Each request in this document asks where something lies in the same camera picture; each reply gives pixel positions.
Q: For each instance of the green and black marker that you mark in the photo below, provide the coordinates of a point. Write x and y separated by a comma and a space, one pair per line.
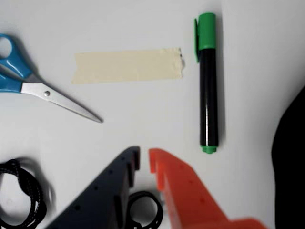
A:
208, 95

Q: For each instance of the navy gripper finger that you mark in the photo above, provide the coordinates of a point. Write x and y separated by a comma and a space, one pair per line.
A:
100, 202

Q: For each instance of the long beige masking tape strip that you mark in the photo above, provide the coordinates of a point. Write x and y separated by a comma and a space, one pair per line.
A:
128, 65

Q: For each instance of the black fabric bag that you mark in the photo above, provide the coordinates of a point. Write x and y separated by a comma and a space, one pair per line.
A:
290, 167

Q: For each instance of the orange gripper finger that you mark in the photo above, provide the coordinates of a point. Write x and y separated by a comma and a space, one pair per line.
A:
186, 190

